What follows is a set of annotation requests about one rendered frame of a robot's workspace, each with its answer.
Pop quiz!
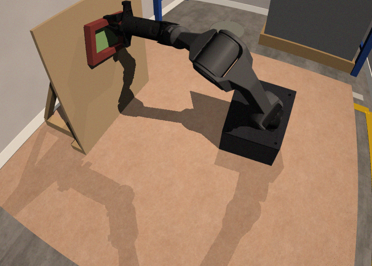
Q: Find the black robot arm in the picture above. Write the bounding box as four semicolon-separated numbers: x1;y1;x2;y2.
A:
136;18;284;132

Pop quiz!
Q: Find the red picture frame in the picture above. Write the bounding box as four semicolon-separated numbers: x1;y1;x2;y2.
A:
84;18;124;66

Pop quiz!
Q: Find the tan wooden board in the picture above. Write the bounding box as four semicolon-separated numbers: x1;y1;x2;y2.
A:
30;0;149;155

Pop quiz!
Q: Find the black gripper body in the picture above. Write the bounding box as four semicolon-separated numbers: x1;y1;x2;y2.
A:
119;0;141;48

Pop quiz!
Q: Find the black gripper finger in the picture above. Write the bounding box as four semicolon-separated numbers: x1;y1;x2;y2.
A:
103;12;123;22
105;23;122;37

